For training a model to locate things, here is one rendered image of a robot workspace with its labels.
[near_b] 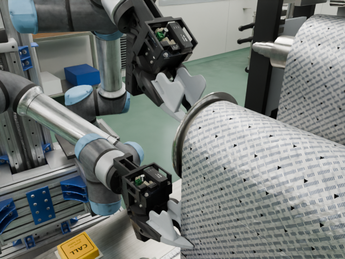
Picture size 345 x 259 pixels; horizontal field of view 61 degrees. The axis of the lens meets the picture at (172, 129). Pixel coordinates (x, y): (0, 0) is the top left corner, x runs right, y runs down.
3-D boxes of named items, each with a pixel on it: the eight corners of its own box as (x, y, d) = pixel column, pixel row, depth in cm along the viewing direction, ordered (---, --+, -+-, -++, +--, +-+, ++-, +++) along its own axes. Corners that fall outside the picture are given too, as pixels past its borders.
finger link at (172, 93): (190, 115, 40) (160, 60, 42) (172, 134, 45) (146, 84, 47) (207, 110, 42) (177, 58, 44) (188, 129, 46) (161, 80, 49)
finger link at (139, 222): (152, 240, 47) (123, 209, 53) (153, 247, 47) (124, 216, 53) (175, 226, 49) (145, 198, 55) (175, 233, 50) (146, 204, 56)
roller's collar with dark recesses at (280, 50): (284, 64, 62) (290, 33, 59) (312, 70, 58) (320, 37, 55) (267, 70, 59) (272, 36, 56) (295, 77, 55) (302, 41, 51)
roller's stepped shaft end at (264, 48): (257, 52, 65) (259, 37, 63) (282, 57, 61) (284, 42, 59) (248, 55, 63) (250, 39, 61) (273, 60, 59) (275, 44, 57)
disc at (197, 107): (232, 162, 53) (244, 82, 46) (234, 163, 53) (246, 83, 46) (169, 195, 44) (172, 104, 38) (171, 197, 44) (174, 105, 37)
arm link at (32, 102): (1, 85, 89) (137, 170, 89) (-31, 97, 80) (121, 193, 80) (7, 52, 83) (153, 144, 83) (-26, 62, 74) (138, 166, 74)
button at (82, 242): (85, 237, 72) (84, 230, 71) (99, 256, 68) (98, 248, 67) (58, 253, 68) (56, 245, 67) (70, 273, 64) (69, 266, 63)
